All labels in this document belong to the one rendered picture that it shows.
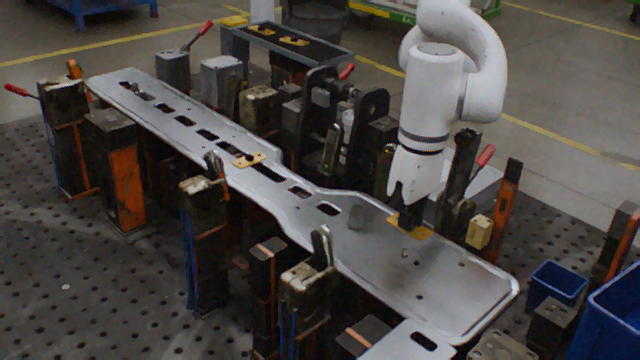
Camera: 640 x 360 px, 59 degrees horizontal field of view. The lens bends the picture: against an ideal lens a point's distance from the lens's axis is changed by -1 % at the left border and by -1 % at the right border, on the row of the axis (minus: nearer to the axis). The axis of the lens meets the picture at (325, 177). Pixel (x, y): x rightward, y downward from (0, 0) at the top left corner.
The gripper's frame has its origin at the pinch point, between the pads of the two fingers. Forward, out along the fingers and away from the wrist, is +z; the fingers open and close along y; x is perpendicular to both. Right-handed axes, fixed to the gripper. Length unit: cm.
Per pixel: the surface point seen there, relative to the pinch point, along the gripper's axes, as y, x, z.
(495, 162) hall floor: -217, -85, 110
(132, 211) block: 17, -76, 32
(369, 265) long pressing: 7.2, -2.6, 9.0
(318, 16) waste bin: -209, -233, 56
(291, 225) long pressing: 9.8, -21.2, 9.0
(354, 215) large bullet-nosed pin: 1.3, -12.1, 5.7
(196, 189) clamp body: 20.1, -38.5, 4.6
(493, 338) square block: 11.4, 24.7, 3.1
